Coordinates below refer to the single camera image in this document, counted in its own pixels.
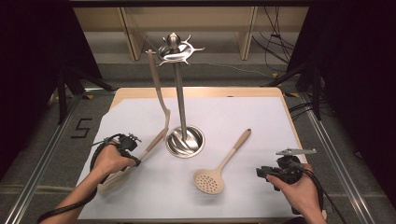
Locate person's left hand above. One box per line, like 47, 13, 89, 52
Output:
92, 144, 136, 181

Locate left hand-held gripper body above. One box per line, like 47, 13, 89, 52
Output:
117, 133, 143, 152

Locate white paper sheet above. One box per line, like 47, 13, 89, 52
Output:
76, 96, 309, 220

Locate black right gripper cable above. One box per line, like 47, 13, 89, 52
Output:
297, 166, 348, 224

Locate black floor cables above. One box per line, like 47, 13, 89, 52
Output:
288, 101, 316, 121

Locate black tripod stand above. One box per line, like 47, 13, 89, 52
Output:
264, 59, 323, 121
55, 62, 117, 126

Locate metal utensil rack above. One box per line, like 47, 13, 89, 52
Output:
145, 32, 206, 159

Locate white floor cable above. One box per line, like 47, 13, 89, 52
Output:
204, 62, 276, 79

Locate person's right hand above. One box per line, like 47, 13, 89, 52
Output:
265, 162, 323, 217

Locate beige wide-head turner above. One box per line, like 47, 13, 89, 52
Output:
96, 127, 171, 193

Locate aluminium floor rail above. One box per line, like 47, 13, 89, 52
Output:
299, 92, 378, 224
3, 92, 86, 224

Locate black hanging cables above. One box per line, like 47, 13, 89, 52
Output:
251, 6, 297, 64

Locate beige slotted skimmer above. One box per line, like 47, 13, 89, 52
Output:
192, 128, 252, 195

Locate black curtain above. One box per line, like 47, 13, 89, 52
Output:
286, 0, 396, 206
0, 0, 104, 181

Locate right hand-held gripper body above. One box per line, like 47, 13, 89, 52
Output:
274, 148, 318, 191

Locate light wooden shelf frame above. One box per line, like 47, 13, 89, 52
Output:
73, 6, 309, 62

